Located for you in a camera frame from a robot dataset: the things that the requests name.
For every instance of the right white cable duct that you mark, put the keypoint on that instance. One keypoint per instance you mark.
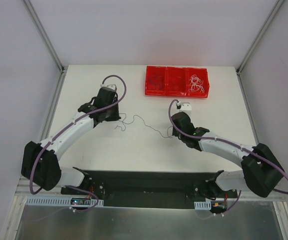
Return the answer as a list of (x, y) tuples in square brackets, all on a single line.
[(203, 205)]

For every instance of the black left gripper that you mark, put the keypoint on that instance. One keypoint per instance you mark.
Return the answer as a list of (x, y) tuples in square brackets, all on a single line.
[(112, 115)]

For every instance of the aluminium frame post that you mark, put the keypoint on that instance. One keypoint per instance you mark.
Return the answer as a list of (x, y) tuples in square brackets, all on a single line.
[(261, 33), (43, 34)]

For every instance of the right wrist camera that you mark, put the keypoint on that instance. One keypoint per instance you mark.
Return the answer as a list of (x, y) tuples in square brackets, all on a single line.
[(184, 107)]

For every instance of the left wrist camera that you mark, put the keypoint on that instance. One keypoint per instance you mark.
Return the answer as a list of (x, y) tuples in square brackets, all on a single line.
[(110, 87)]

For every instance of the red three-compartment bin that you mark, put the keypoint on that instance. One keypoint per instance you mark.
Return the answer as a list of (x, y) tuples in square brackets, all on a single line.
[(173, 81)]

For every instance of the white cable duct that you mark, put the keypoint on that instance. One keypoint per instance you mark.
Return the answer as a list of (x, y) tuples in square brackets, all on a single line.
[(203, 205), (49, 201)]

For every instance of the left white cable duct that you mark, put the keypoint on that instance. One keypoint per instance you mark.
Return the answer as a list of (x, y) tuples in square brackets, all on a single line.
[(49, 201)]

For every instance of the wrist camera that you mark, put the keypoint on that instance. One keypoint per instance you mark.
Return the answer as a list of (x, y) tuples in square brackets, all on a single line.
[(110, 87), (184, 107)]

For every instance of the right aluminium frame post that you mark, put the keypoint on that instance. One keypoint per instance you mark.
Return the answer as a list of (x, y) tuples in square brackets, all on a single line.
[(261, 33)]

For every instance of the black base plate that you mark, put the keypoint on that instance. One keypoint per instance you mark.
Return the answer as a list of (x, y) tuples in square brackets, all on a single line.
[(163, 190)]

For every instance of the left aluminium frame post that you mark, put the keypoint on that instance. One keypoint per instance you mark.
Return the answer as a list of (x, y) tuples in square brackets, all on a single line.
[(43, 34)]

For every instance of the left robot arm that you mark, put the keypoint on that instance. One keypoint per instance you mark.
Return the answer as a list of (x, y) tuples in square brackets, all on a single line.
[(41, 160)]

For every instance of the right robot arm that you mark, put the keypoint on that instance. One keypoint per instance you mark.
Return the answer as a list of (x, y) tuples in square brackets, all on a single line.
[(260, 171)]

